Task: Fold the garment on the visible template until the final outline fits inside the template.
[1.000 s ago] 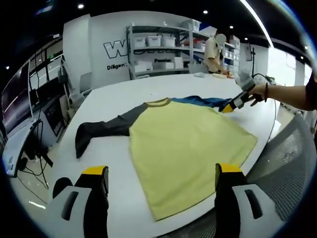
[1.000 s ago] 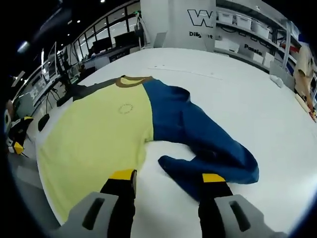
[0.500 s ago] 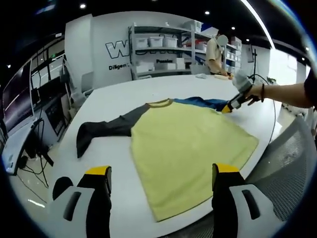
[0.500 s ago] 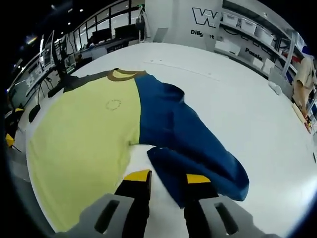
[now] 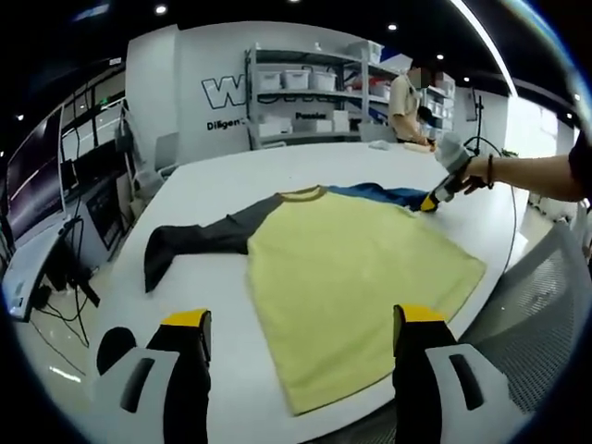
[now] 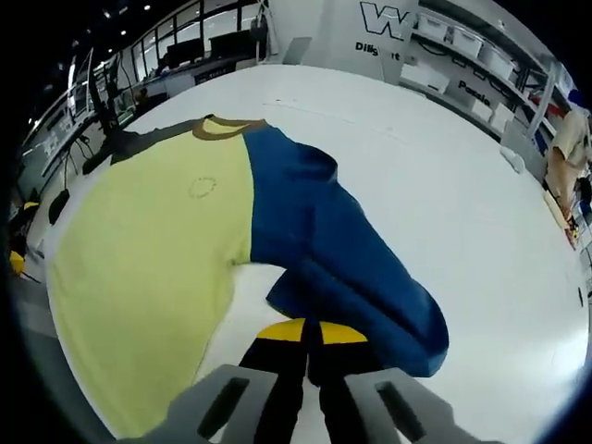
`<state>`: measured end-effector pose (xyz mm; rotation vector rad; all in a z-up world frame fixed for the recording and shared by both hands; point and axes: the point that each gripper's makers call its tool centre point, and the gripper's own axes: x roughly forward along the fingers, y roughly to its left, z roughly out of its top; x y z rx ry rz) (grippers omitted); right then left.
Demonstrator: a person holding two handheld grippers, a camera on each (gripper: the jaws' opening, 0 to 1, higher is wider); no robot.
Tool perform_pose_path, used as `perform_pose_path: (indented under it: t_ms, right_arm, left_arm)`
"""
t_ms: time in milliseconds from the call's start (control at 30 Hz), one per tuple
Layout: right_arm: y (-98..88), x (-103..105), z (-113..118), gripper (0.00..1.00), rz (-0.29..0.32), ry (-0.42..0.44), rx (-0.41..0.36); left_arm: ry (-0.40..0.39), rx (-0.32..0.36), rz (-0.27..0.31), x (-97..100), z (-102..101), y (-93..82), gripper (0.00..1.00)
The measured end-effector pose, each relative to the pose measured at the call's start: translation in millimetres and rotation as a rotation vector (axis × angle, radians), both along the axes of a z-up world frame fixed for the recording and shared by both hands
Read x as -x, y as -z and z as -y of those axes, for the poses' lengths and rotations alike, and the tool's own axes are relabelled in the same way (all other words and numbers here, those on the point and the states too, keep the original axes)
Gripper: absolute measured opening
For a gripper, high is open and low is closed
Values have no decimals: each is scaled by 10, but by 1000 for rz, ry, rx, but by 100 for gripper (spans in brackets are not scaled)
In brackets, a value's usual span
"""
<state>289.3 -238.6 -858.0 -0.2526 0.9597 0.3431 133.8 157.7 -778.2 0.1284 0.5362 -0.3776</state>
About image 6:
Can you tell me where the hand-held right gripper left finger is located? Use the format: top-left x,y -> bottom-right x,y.
168,317 -> 307,444

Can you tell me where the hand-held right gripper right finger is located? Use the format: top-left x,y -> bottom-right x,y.
307,321 -> 459,444

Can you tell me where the yellow grey blue garment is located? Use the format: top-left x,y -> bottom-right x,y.
45,115 -> 450,440

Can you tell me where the black oval pad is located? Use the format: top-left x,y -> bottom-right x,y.
47,189 -> 71,224

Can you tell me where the black tripod stand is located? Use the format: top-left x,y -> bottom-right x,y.
82,49 -> 141,176

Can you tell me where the black monitor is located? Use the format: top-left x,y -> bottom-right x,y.
166,38 -> 205,68
207,31 -> 258,62

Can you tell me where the grey cabinet with black front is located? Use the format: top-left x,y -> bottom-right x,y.
193,68 -> 233,87

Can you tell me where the beige flat board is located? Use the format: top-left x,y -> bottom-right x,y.
542,188 -> 580,253

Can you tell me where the white crumpled cloth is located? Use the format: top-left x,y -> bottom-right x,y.
500,147 -> 526,174

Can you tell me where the white floor stand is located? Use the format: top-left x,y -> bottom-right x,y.
251,0 -> 279,62

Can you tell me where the white flat box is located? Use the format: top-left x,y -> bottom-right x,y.
471,99 -> 494,122
399,62 -> 450,94

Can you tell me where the white tall box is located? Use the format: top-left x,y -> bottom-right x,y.
489,102 -> 515,133

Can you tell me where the grey office chair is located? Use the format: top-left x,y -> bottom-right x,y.
281,37 -> 312,67

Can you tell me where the grey metal shelf rack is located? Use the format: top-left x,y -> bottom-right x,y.
400,0 -> 571,141

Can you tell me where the white storage bin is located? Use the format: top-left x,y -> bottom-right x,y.
418,13 -> 452,43
478,43 -> 517,80
450,25 -> 485,59

